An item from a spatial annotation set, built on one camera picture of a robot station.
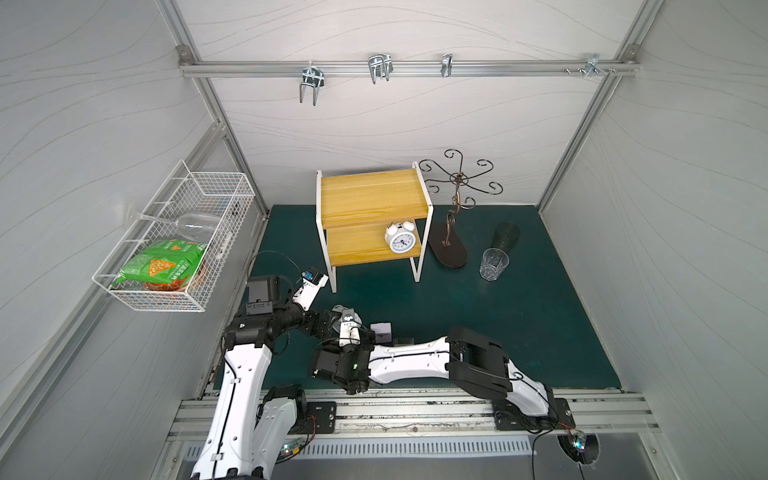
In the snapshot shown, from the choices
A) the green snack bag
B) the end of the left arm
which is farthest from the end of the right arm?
the green snack bag

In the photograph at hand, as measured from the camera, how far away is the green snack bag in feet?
1.77

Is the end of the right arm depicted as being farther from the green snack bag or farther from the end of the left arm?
the green snack bag
